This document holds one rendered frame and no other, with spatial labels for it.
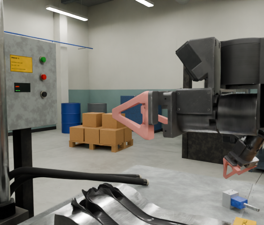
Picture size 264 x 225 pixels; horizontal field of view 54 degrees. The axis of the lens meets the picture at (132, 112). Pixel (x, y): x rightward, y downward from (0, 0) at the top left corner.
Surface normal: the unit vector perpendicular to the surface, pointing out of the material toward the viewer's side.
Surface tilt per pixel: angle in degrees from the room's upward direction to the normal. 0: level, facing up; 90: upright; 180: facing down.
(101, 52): 90
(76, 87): 90
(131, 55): 90
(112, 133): 90
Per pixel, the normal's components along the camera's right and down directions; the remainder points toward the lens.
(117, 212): 0.41, -0.86
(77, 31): 0.82, 0.04
